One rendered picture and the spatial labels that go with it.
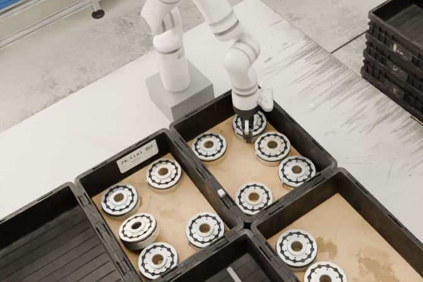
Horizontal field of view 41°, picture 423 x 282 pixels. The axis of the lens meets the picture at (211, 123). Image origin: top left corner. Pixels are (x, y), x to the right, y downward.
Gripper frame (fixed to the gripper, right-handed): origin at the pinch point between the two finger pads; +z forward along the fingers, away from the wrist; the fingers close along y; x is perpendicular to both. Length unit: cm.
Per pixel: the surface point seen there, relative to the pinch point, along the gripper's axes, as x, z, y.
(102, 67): -89, 85, -114
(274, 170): 7.5, 2.5, 12.1
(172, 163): -21.7, -0.4, 11.5
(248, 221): 1.3, -7.4, 34.0
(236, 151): -3.7, 2.4, 5.4
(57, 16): -119, 71, -143
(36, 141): -74, 15, -9
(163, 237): -21.9, 2.5, 33.5
